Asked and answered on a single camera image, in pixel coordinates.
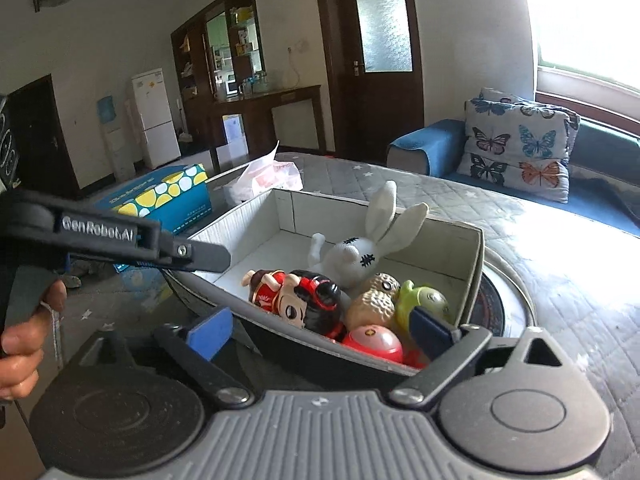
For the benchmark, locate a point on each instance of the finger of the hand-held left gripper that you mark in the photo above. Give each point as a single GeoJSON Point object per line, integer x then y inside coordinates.
{"type": "Point", "coordinates": [197, 255]}

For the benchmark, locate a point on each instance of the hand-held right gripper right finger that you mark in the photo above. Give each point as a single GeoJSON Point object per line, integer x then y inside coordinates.
{"type": "Point", "coordinates": [431, 332]}

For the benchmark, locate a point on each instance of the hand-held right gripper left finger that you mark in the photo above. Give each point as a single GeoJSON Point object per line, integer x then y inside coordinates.
{"type": "Point", "coordinates": [207, 334]}

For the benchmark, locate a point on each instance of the green frog toy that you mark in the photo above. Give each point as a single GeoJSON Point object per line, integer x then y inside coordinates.
{"type": "Point", "coordinates": [425, 299]}

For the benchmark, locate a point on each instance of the grey storage box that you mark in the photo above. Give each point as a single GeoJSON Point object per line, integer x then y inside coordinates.
{"type": "Point", "coordinates": [325, 212]}

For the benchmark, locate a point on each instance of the grey star quilted desktop cover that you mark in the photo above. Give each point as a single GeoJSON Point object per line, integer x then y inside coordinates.
{"type": "Point", "coordinates": [565, 270]}

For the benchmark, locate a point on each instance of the person's left hand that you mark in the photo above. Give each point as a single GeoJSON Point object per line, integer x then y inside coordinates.
{"type": "Point", "coordinates": [20, 355]}

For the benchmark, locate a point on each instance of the red round toy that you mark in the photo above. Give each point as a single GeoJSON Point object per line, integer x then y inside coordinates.
{"type": "Point", "coordinates": [372, 342]}

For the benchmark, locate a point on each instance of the beige hedgehog toy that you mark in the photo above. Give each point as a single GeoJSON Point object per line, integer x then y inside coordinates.
{"type": "Point", "coordinates": [372, 307]}

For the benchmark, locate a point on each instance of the blue dotted tissue box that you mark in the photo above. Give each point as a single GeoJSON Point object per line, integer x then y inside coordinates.
{"type": "Point", "coordinates": [170, 195]}

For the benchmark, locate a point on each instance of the dark brown door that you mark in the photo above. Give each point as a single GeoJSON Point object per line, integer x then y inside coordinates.
{"type": "Point", "coordinates": [42, 140]}

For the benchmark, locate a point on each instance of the white plastic bag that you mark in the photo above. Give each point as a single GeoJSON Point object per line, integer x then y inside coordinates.
{"type": "Point", "coordinates": [262, 175]}

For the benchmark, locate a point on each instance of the black-haired doll in red dress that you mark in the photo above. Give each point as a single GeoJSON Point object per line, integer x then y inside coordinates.
{"type": "Point", "coordinates": [310, 300]}

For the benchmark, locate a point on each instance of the white rabbit plush toy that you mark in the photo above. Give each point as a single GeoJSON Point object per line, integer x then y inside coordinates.
{"type": "Point", "coordinates": [350, 256]}

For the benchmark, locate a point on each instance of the white water dispenser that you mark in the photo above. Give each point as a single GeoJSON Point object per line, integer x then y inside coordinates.
{"type": "Point", "coordinates": [114, 135]}

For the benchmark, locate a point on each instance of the white refrigerator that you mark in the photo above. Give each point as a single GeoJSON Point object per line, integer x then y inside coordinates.
{"type": "Point", "coordinates": [157, 120]}

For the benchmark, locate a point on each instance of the dark wooden cabinet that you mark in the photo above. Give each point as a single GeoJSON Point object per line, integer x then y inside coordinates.
{"type": "Point", "coordinates": [295, 110]}

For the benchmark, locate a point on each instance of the blue sofa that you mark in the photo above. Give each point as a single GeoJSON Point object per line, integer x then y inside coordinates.
{"type": "Point", "coordinates": [425, 142]}

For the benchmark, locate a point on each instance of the butterfly print pillows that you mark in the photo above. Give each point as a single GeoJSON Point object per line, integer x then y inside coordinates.
{"type": "Point", "coordinates": [520, 150]}

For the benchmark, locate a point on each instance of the brown door with glass pane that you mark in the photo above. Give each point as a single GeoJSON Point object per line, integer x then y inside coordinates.
{"type": "Point", "coordinates": [382, 105]}

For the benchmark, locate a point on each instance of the bright window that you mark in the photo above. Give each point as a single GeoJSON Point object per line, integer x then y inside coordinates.
{"type": "Point", "coordinates": [585, 15]}

